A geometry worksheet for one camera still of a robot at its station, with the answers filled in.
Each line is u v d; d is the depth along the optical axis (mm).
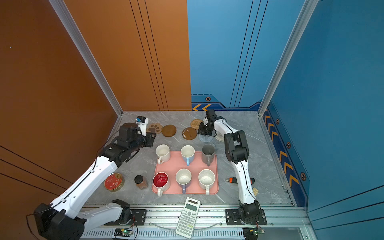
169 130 1087
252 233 705
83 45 827
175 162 908
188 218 725
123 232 709
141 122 667
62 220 368
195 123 1122
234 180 848
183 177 850
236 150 643
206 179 848
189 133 1060
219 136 1029
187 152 925
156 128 1087
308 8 698
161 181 828
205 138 1027
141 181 762
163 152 918
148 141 676
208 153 911
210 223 724
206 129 940
